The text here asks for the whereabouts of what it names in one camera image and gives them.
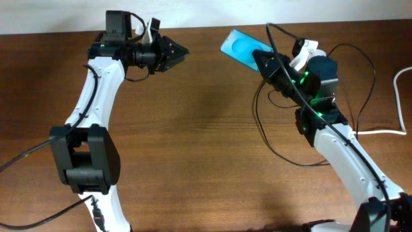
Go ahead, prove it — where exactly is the blue Galaxy smartphone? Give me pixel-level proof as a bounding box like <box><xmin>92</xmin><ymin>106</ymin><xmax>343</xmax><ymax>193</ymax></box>
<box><xmin>220</xmin><ymin>29</ymin><xmax>273</xmax><ymax>72</ymax></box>

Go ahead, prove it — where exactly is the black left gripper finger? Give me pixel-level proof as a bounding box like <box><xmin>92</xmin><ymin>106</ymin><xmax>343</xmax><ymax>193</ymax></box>
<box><xmin>160</xmin><ymin>56</ymin><xmax>185</xmax><ymax>72</ymax></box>
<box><xmin>165</xmin><ymin>37</ymin><xmax>189</xmax><ymax>55</ymax></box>

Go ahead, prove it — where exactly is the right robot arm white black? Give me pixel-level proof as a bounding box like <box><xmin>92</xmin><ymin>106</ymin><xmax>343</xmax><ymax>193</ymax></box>
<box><xmin>252</xmin><ymin>50</ymin><xmax>411</xmax><ymax>231</ymax></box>

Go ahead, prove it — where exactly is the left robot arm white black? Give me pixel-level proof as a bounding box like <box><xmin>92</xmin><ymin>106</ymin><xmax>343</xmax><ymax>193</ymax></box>
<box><xmin>50</xmin><ymin>10</ymin><xmax>189</xmax><ymax>231</ymax></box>

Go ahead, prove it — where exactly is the white power strip cord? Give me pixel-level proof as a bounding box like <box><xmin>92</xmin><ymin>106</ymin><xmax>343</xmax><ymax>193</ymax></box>
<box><xmin>352</xmin><ymin>66</ymin><xmax>412</xmax><ymax>136</ymax></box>

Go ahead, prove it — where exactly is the black charging cable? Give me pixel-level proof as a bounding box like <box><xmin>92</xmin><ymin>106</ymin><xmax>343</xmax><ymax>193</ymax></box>
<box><xmin>254</xmin><ymin>43</ymin><xmax>377</xmax><ymax>168</ymax></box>

